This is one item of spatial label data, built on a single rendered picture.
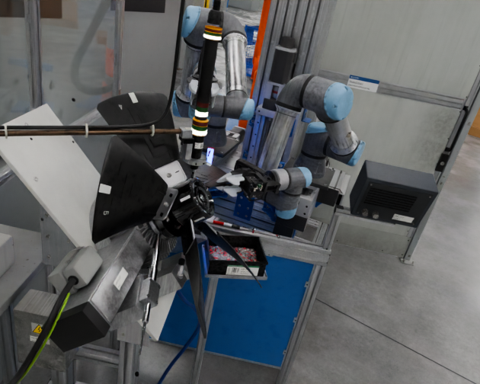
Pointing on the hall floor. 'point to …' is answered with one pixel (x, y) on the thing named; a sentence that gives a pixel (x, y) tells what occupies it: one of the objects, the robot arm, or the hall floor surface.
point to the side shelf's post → (8, 344)
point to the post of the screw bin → (201, 331)
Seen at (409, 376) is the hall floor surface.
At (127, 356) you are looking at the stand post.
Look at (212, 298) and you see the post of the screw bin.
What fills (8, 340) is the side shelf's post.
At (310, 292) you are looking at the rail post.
